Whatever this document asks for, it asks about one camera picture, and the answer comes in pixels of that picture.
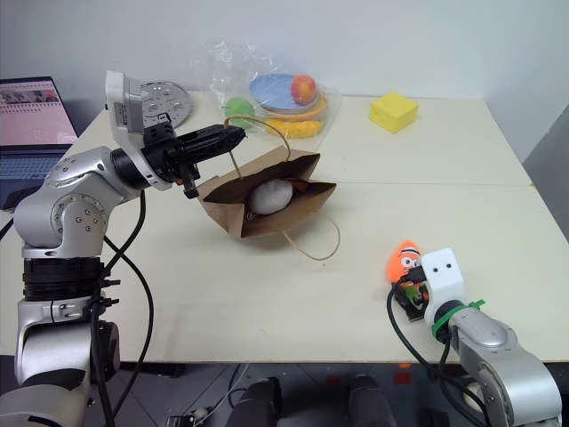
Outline red toy apple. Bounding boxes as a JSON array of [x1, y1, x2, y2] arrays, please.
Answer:
[[290, 73, 318, 106]]

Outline green toy fruit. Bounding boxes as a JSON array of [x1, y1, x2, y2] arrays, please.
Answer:
[[222, 96, 257, 131]]

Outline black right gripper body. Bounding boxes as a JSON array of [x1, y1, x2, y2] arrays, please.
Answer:
[[393, 265, 430, 324]]

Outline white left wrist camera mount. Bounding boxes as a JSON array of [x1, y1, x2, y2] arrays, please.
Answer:
[[105, 69, 175, 192]]

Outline yellow sponge block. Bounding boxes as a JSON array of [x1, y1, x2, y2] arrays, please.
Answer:
[[368, 91, 421, 135]]

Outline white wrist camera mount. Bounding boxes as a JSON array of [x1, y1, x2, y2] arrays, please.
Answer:
[[105, 69, 175, 192], [421, 247, 466, 325]]

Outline clear plastic bag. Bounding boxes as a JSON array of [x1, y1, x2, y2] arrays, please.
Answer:
[[199, 39, 343, 141]]

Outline orange clownfish plush toy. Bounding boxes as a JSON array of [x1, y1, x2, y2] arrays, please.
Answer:
[[388, 239, 424, 285]]

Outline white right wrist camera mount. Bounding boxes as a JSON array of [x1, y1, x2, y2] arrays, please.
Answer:
[[421, 247, 466, 325]]

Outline dark rounded shape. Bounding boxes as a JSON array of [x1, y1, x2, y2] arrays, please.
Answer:
[[236, 376, 285, 427]]

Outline brown paper bag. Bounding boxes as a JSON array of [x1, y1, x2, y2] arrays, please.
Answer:
[[197, 114, 341, 262]]

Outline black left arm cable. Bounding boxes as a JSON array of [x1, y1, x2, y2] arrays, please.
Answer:
[[91, 189, 156, 427]]

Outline white plush toy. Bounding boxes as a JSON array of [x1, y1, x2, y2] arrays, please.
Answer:
[[247, 179, 295, 216]]

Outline orange plate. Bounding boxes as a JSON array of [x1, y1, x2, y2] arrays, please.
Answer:
[[260, 92, 331, 123]]

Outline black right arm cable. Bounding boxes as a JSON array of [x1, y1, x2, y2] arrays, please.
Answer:
[[385, 284, 490, 427]]

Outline perforated silver metal disc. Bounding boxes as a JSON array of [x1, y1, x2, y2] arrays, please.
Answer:
[[136, 79, 194, 131]]

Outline open laptop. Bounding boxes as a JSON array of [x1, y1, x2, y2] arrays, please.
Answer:
[[0, 76, 79, 211]]

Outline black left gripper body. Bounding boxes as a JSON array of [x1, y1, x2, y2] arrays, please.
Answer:
[[141, 113, 202, 200]]

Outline green cable tie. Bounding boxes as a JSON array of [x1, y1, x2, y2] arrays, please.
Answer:
[[430, 299, 486, 343]]

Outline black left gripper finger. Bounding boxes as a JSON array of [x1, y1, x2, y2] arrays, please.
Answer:
[[177, 125, 247, 146], [179, 134, 248, 163]]

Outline blue plate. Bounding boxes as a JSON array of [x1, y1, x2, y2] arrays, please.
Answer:
[[248, 72, 322, 113]]

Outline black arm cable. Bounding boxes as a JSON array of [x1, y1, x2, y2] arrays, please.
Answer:
[[385, 284, 490, 427], [91, 189, 156, 427]]

